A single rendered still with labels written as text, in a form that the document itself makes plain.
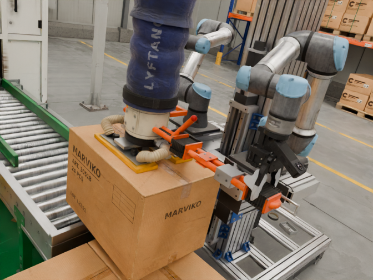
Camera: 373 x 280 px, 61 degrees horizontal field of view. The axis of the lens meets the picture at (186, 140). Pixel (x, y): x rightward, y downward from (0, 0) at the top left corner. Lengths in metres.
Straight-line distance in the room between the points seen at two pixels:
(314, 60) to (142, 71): 0.64
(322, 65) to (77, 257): 1.31
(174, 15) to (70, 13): 9.79
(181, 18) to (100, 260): 1.10
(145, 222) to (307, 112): 0.79
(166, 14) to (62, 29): 9.62
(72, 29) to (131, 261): 9.87
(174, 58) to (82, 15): 9.91
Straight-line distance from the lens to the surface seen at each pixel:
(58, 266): 1.59
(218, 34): 1.81
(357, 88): 8.43
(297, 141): 1.47
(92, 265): 1.58
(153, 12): 1.15
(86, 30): 10.99
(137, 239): 1.19
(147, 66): 1.18
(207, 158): 1.09
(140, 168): 1.20
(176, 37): 1.18
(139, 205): 1.13
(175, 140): 1.14
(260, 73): 1.00
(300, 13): 1.67
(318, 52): 1.30
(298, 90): 0.86
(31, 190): 2.06
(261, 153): 0.92
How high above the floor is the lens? 1.69
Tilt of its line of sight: 23 degrees down
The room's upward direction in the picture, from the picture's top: 12 degrees clockwise
